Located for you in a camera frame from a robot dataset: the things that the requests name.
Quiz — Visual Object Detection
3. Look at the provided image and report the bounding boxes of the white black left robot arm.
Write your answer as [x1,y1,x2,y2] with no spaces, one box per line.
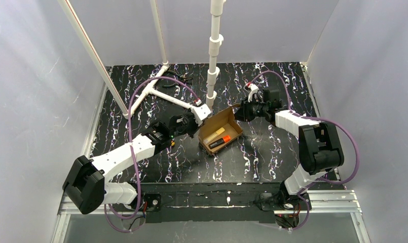
[62,105,211,215]

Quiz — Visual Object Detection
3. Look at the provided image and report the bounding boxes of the red orange handled tool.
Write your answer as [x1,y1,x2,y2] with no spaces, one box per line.
[209,135,231,149]

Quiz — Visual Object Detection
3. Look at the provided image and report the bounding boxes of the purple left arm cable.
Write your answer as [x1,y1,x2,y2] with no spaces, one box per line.
[103,76,202,233]

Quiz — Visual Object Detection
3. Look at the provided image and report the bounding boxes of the white PVC pipe frame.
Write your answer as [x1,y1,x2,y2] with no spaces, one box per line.
[58,1,225,117]

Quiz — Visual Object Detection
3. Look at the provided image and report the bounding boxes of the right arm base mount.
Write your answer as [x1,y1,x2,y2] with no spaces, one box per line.
[251,189,312,211]

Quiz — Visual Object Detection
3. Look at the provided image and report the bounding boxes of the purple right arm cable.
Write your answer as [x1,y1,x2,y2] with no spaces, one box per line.
[249,69,360,231]

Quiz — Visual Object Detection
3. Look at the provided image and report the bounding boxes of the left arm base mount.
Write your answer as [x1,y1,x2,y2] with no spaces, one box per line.
[113,193,162,213]

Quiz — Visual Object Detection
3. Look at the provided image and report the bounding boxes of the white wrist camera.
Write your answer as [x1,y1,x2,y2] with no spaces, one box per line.
[244,83,258,103]
[190,99,212,127]

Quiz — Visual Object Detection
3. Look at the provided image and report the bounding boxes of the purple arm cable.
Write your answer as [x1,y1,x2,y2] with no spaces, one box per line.
[249,69,360,231]
[103,76,202,233]

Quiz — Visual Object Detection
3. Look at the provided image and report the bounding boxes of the brown cardboard box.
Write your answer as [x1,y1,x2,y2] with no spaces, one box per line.
[198,104,243,155]

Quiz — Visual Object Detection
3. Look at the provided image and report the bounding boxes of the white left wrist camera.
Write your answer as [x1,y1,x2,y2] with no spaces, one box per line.
[190,99,212,127]

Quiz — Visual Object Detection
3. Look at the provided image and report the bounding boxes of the yellow handled tool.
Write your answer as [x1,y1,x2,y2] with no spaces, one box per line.
[203,127,225,144]

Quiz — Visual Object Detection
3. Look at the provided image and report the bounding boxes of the black pliers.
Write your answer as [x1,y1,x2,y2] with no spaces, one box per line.
[162,70,193,89]

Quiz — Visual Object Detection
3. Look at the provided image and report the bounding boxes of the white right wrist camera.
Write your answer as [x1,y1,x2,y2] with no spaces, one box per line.
[244,83,258,103]

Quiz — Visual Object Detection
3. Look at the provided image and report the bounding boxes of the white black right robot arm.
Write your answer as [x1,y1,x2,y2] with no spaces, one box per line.
[234,84,344,198]

